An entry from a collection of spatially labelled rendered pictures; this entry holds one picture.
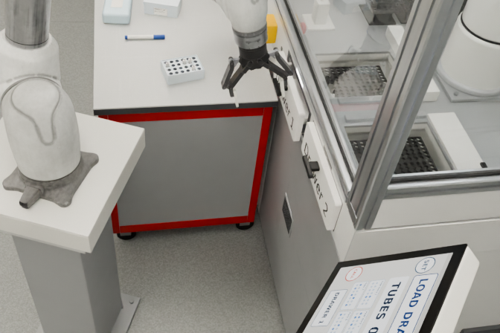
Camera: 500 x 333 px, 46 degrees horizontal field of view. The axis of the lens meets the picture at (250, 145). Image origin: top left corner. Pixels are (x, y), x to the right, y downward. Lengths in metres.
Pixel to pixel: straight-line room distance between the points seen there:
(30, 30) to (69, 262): 0.64
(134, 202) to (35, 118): 0.91
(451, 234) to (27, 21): 1.12
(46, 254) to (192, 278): 0.78
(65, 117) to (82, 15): 2.24
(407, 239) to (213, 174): 0.89
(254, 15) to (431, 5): 0.57
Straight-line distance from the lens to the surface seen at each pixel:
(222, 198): 2.27
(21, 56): 1.53
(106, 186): 1.56
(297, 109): 1.66
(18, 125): 1.42
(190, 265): 2.40
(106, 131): 1.70
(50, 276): 1.84
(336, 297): 1.21
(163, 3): 2.23
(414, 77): 1.08
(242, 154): 2.10
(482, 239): 1.61
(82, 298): 1.89
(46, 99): 1.41
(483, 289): 1.87
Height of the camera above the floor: 2.03
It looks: 46 degrees down
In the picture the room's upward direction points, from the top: 8 degrees clockwise
